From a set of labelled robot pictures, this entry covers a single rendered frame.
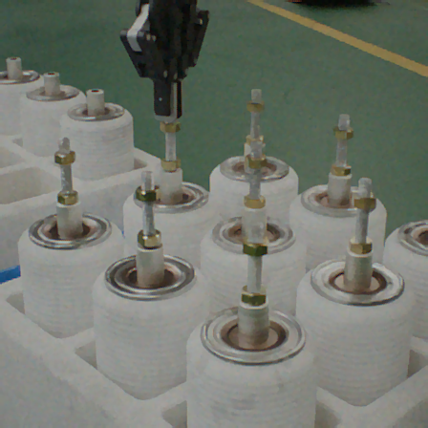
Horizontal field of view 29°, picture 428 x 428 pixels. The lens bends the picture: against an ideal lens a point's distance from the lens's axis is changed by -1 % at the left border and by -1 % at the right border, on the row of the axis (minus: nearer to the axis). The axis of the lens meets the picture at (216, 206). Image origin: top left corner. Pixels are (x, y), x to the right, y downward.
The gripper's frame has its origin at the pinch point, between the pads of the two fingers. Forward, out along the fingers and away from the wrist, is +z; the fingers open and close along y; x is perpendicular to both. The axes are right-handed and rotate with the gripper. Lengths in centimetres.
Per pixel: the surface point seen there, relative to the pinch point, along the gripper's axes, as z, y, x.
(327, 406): 17.5, -15.8, -22.5
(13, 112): 14, 26, 42
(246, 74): 35, 138, 55
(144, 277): 9.7, -16.4, -6.9
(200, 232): 12.2, -2.0, -4.3
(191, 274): 10.0, -13.8, -9.7
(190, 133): 35, 86, 44
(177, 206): 10.0, -2.2, -1.9
